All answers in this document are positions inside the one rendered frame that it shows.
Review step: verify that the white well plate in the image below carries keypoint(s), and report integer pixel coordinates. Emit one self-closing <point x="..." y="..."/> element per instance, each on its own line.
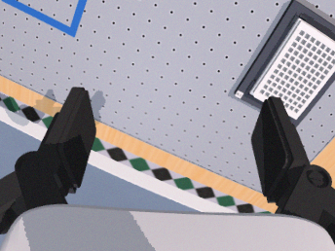
<point x="309" y="62"/>

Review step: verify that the blue tape outline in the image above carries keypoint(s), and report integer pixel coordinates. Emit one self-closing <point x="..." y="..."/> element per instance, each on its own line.
<point x="66" y="29"/>

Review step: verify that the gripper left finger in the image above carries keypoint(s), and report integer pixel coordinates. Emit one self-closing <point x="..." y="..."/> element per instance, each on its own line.
<point x="47" y="176"/>

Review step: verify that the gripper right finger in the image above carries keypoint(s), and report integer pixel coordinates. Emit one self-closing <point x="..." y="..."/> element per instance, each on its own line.
<point x="287" y="178"/>

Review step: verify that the grey perforated base plate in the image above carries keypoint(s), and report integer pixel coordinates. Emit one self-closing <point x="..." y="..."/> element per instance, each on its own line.
<point x="163" y="72"/>

